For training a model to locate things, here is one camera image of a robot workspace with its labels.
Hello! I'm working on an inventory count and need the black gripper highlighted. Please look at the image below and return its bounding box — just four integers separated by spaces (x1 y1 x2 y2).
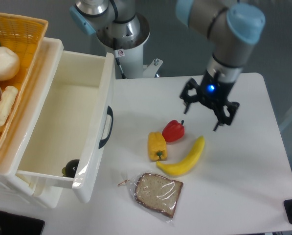
180 70 240 132

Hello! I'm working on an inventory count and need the dark purple mangosteen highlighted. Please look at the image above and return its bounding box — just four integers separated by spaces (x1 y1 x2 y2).
62 159 79 178

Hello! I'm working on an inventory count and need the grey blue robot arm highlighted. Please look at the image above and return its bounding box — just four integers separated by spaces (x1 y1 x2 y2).
69 0 265 126

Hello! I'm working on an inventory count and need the open upper white drawer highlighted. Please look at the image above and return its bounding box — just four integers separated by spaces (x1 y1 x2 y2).
19 51 115 203

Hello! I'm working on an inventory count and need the white drawer cabinet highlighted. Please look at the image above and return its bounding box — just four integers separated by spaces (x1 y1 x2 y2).
0 37 64 208

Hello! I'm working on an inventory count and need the red bell pepper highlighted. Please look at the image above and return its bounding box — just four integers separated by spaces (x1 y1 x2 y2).
162 120 185 142

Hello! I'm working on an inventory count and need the yellow bell pepper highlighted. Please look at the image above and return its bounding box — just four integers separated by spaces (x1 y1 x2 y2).
148 132 167 161

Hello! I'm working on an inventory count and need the yellow banana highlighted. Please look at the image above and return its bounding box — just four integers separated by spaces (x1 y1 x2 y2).
156 136 205 177

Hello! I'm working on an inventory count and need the bagged brown bread slice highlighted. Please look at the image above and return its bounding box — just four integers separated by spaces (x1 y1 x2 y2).
118 172 183 223

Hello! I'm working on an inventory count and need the yellow woven basket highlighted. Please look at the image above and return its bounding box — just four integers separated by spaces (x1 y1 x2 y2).
0 12 48 152

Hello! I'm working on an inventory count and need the knobbly beige bread roll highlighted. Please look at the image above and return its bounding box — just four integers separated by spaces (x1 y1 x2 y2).
0 86 18 132

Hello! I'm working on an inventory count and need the round white bun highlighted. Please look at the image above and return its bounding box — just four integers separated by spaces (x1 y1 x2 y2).
0 47 20 81

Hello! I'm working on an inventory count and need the black device bottom left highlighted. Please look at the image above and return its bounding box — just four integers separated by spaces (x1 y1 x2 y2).
0 211 45 235

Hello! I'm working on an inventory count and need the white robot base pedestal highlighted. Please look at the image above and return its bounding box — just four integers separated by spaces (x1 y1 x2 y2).
96 13 163 79

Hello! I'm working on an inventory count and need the dark drawer handle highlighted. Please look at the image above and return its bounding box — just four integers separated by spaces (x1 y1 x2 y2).
98 106 114 149

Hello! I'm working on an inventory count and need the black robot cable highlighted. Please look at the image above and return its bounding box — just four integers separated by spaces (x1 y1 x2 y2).
112 36 127 79

